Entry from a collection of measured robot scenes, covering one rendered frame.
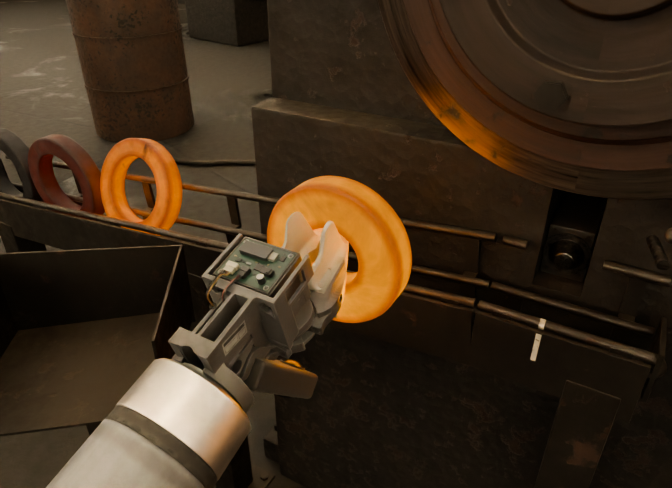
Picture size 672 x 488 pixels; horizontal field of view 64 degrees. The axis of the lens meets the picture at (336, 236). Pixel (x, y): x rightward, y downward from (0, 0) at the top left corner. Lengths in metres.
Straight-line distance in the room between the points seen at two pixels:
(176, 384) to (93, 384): 0.40
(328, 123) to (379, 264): 0.32
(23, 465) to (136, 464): 1.20
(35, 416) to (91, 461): 0.39
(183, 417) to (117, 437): 0.04
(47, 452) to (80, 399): 0.81
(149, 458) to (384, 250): 0.26
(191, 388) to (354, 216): 0.22
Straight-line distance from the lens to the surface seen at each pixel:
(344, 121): 0.78
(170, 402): 0.39
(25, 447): 1.61
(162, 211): 1.00
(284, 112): 0.82
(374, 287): 0.53
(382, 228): 0.50
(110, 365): 0.80
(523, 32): 0.48
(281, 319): 0.42
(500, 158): 0.59
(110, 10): 3.20
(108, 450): 0.39
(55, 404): 0.78
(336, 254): 0.51
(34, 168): 1.23
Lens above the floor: 1.12
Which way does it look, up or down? 30 degrees down
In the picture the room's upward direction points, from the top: straight up
